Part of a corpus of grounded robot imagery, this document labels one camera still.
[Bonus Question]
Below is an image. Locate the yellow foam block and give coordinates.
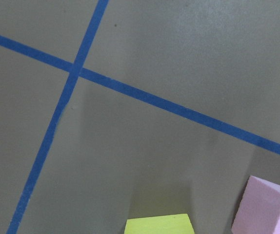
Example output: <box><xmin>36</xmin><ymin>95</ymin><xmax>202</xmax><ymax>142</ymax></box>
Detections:
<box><xmin>124</xmin><ymin>214</ymin><xmax>195</xmax><ymax>234</ymax></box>

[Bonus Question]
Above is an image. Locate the pink foam block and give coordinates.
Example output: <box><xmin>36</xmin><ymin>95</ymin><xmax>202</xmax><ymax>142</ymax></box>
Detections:
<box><xmin>231</xmin><ymin>175</ymin><xmax>280</xmax><ymax>234</ymax></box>

